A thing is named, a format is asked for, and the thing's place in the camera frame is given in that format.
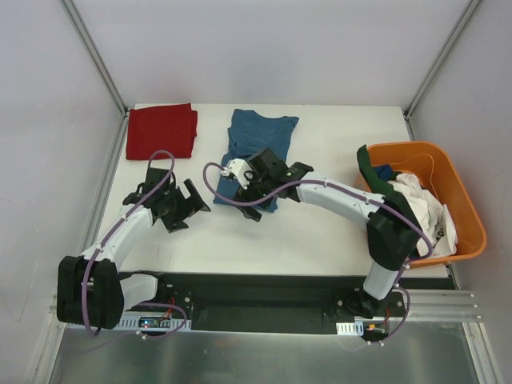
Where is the teal blue t shirt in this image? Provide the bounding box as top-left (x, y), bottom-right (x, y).
top-left (212, 108), bottom-right (300, 213)

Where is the white t shirt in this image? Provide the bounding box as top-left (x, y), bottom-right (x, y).
top-left (388, 173), bottom-right (458, 258)

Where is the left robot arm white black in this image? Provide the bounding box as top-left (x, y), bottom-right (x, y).
top-left (56, 167), bottom-right (210, 330)

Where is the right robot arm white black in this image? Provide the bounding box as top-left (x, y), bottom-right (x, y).
top-left (221, 148), bottom-right (429, 318)

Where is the folded red t shirt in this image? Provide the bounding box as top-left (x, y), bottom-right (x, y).
top-left (126, 103), bottom-right (198, 161)

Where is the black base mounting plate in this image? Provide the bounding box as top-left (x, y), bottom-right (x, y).
top-left (151, 271), bottom-right (407, 332)

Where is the royal blue t shirt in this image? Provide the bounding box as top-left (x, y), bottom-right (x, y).
top-left (374, 164), bottom-right (399, 182)

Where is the orange plastic basket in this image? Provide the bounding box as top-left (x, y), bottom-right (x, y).
top-left (354, 141), bottom-right (487, 268)

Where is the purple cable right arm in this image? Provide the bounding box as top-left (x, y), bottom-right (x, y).
top-left (202, 161), bottom-right (435, 345)

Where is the left white cable duct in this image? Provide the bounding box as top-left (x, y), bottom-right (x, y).
top-left (115, 315), bottom-right (192, 333)

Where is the white cable duct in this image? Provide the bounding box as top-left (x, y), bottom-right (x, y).
top-left (336, 321), bottom-right (364, 337)
top-left (115, 315), bottom-right (192, 333)

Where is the right white cable duct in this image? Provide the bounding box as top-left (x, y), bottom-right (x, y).
top-left (336, 321), bottom-right (364, 337)

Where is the aluminium front rail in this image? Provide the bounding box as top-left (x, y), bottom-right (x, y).
top-left (407, 290), bottom-right (484, 322)

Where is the left aluminium frame post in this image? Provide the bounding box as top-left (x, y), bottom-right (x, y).
top-left (58, 0), bottom-right (128, 115)

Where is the aluminium frame post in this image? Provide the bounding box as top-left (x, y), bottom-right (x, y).
top-left (58, 0), bottom-right (128, 115)
top-left (404, 0), bottom-right (482, 118)

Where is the right aluminium frame post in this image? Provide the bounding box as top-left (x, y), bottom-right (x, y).
top-left (404, 0), bottom-right (482, 118)

